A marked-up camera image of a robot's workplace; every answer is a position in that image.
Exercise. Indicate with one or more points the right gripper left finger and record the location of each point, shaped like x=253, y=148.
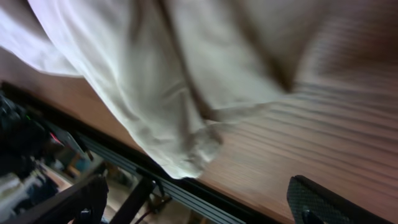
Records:
x=83, y=202

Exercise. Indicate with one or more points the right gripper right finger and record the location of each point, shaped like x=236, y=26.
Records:
x=311, y=203

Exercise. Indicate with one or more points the black aluminium frame rail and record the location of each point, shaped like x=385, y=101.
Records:
x=214, y=205

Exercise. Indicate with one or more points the beige cotton shorts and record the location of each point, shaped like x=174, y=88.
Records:
x=166, y=69

